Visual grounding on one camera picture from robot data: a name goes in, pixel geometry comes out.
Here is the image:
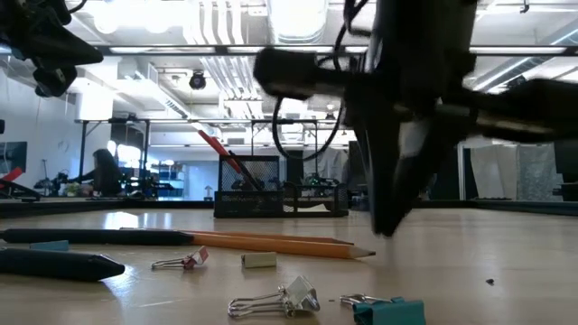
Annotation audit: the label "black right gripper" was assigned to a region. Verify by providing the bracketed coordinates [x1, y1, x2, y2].
[252, 48, 578, 238]

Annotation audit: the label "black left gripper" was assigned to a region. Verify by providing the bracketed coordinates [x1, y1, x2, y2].
[0, 0, 104, 98]

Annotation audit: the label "teal binder clip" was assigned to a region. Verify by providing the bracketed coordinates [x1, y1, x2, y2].
[340, 293, 426, 325]

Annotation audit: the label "thin black pen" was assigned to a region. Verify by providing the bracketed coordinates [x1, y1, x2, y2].
[228, 151, 264, 190]

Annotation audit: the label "black mesh desk organizer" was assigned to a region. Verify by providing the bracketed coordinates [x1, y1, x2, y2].
[214, 155, 350, 218]

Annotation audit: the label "silver binder clip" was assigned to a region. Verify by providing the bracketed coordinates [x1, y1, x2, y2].
[227, 275, 321, 320]

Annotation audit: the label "white rectangular eraser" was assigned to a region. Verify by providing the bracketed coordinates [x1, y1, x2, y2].
[241, 251, 277, 270]

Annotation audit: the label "red handled scissors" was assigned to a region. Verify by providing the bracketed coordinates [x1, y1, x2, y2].
[198, 129, 243, 175]

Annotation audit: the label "long black marker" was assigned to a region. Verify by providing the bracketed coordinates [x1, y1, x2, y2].
[0, 227, 195, 247]

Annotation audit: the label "thick black marker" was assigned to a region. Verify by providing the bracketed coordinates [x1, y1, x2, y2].
[0, 246, 126, 283]

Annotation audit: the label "pink binder clip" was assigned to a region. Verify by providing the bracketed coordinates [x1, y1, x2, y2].
[151, 246, 210, 271]

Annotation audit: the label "black partition panel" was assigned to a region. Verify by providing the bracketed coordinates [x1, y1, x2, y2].
[426, 148, 460, 201]

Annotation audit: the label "person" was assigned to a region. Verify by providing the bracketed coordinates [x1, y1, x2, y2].
[67, 148, 126, 199]

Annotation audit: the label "red angled bar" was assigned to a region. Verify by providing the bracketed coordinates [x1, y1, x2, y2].
[0, 166, 23, 189]

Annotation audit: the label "black curved stand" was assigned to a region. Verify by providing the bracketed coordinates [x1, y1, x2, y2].
[0, 178, 42, 203]

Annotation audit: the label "black ceiling spotlight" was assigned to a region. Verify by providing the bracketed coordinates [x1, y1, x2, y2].
[189, 70, 208, 90]

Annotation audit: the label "black screen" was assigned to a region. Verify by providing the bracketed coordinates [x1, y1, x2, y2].
[553, 139, 578, 202]

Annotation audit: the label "blue storage shelf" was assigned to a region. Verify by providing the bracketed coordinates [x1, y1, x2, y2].
[151, 162, 186, 199]

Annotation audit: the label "black metal frame rack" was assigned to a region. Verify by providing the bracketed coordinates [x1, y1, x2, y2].
[74, 117, 151, 199]

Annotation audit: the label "dark wall screen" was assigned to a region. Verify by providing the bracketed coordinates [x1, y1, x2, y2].
[0, 141, 27, 175]

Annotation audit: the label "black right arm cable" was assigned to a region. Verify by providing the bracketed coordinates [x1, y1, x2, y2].
[272, 0, 362, 163]

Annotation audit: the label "black table border rail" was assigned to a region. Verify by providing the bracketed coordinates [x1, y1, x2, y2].
[0, 196, 578, 218]

